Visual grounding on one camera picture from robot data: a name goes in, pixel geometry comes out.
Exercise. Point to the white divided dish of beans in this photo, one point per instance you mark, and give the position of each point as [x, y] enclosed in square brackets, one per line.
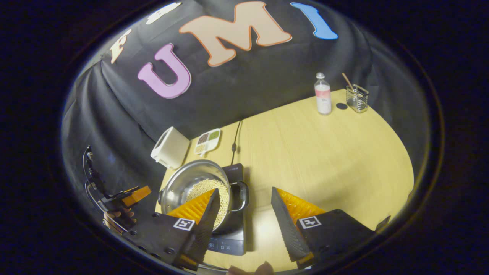
[207, 142]

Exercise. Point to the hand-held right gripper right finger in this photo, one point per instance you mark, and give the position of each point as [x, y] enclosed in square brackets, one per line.
[288, 229]

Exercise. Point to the black induction cooktop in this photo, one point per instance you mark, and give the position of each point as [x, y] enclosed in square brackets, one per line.
[235, 240]

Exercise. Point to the pile of yellow soybeans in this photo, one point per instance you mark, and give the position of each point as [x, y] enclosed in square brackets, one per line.
[204, 187]

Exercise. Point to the stainless steel pot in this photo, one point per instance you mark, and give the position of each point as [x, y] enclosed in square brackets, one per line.
[183, 183]

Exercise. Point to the white bottle with pink label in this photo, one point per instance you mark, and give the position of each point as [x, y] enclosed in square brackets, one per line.
[323, 97]

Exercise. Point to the white toaster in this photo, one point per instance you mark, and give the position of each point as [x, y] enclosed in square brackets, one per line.
[170, 149]

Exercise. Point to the wooden stick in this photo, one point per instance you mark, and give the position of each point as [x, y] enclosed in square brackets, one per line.
[347, 79]

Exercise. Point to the small black bottle cap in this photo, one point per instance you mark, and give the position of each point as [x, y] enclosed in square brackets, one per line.
[341, 106]

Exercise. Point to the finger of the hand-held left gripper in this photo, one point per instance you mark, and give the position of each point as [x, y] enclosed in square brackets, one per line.
[137, 194]

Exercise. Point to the black backdrop cloth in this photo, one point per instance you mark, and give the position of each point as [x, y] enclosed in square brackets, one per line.
[248, 84]

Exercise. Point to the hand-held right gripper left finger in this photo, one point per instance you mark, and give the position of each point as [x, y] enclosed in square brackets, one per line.
[204, 233]

